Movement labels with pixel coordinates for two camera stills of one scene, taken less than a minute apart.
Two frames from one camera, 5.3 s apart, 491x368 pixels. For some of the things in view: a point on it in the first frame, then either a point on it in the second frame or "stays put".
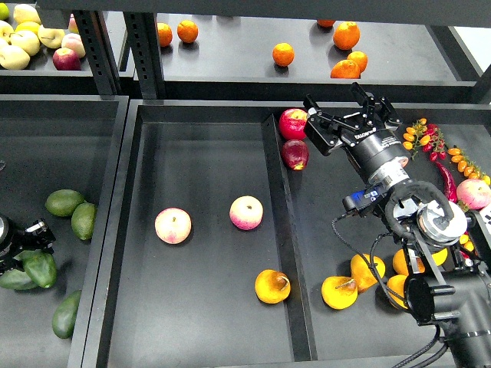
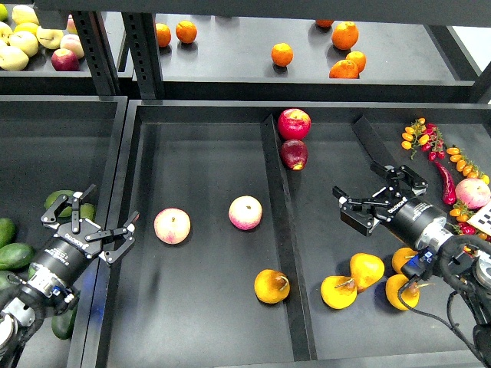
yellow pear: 271,286 stays put
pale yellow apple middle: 27,40 stays put
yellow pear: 339,293 stays put
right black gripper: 374,149 to 414,220
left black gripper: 37,236 to 65,254
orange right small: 360,58 stays put
